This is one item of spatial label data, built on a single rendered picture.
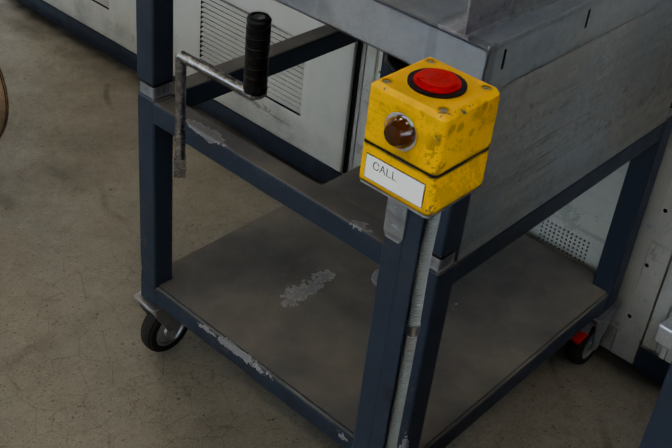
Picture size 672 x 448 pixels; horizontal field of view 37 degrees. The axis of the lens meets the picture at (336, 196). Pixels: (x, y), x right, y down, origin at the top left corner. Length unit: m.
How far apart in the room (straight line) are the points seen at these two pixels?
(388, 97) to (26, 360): 1.18
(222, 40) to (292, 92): 0.24
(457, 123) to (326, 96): 1.40
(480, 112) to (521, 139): 0.42
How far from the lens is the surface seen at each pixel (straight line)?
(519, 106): 1.20
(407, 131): 0.81
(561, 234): 1.96
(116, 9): 2.72
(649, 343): 1.97
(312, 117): 2.25
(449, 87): 0.82
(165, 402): 1.78
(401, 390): 1.04
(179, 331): 1.86
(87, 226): 2.17
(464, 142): 0.83
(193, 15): 2.46
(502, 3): 1.09
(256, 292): 1.73
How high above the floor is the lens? 1.28
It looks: 34 degrees down
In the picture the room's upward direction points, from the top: 7 degrees clockwise
